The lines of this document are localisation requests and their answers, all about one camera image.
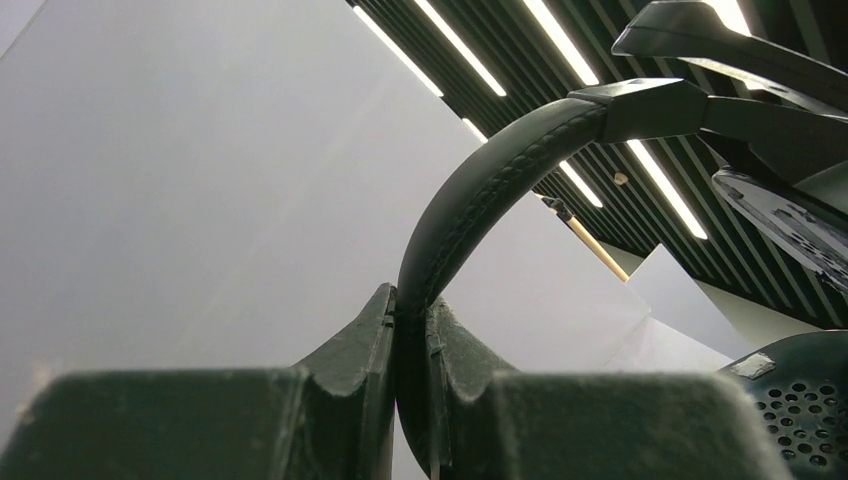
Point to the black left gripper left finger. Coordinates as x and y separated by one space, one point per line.
329 416

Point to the wooden stick with black tip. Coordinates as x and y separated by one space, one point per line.
564 213

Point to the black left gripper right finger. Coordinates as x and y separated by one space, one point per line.
489 420

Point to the black headphones with cable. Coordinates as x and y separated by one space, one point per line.
791 185

